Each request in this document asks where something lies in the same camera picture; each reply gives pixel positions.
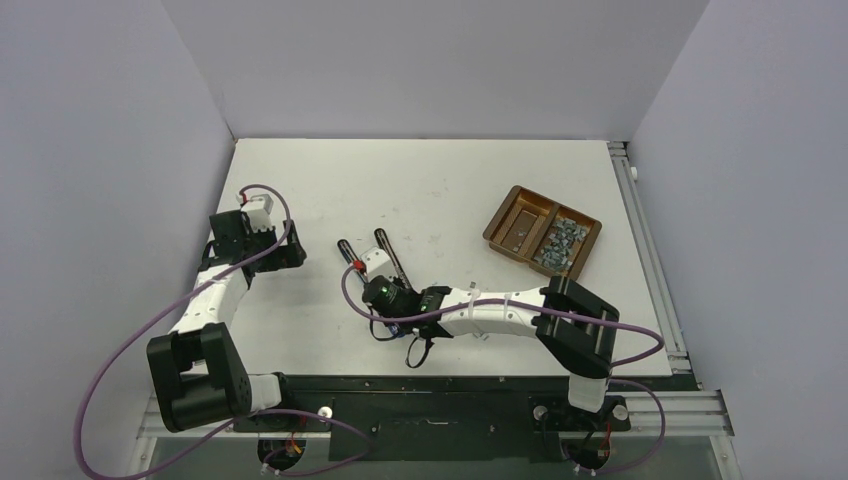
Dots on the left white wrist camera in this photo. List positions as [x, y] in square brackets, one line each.
[257, 210]

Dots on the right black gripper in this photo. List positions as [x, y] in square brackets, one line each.
[390, 323]

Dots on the blue stapler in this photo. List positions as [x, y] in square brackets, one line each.
[350, 256]

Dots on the black stapler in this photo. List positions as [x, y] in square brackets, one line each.
[383, 242]

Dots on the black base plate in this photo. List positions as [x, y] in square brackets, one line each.
[430, 418]

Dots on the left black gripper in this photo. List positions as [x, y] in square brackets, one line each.
[289, 255]

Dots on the aluminium side rail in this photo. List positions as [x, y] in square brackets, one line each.
[626, 175]

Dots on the brown plastic tray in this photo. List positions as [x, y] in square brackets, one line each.
[519, 224]

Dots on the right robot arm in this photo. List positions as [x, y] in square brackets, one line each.
[573, 324]

